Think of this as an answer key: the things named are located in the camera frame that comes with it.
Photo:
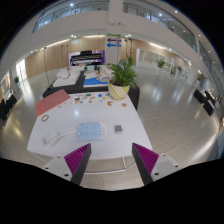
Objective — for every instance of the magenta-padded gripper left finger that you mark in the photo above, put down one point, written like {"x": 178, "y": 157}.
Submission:
{"x": 76, "y": 160}

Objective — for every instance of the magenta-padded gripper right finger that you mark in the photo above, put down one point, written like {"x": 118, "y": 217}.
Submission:
{"x": 146, "y": 159}

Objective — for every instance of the small grey charger block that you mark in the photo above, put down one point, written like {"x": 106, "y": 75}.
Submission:
{"x": 118, "y": 129}

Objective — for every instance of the light blue power strip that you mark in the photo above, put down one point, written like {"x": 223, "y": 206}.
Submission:
{"x": 90, "y": 131}

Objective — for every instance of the salmon pink flat mat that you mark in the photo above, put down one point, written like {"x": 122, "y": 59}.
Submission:
{"x": 51, "y": 102}

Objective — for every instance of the sheet of colourful stickers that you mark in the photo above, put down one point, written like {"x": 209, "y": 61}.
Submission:
{"x": 88, "y": 98}

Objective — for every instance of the black low table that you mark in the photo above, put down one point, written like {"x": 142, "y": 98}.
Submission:
{"x": 66, "y": 89}

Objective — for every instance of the green plant in striped pot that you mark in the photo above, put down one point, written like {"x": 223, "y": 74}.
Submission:
{"x": 118, "y": 91}

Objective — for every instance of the blue and white display model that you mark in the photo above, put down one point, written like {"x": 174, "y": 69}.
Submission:
{"x": 93, "y": 81}

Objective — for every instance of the group of black chairs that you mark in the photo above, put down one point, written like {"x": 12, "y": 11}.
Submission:
{"x": 5, "y": 106}
{"x": 201, "y": 96}

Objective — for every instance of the small potted plant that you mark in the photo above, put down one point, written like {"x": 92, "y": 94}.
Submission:
{"x": 160, "y": 62}
{"x": 16, "y": 80}

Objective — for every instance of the black piano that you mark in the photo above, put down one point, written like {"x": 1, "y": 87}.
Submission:
{"x": 86, "y": 58}

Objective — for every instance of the blue arrow sign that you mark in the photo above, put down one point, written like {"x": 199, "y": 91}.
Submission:
{"x": 114, "y": 45}

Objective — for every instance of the purple arrow sign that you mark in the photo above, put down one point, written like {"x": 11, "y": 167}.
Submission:
{"x": 114, "y": 40}

